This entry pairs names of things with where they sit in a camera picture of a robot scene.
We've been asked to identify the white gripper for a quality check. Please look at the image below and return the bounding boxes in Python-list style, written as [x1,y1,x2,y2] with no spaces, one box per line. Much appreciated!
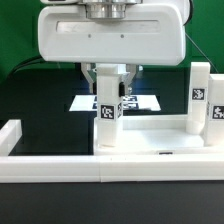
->
[38,3,187,97]

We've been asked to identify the white desk top panel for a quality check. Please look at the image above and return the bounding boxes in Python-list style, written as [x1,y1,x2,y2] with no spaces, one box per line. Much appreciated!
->
[93,115,224,156]

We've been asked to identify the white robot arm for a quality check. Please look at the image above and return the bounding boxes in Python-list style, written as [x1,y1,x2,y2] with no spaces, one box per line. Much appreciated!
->
[38,0,194,92]

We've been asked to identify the fiducial marker sheet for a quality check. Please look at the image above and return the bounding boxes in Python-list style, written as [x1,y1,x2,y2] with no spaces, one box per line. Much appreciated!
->
[70,95,161,111]

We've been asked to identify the black cable bundle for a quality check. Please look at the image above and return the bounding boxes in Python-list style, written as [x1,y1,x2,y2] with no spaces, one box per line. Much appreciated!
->
[6,55,43,79]

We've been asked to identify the white U-shaped fixture frame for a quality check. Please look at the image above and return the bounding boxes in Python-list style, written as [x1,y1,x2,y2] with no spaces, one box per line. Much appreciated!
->
[0,120,224,183]

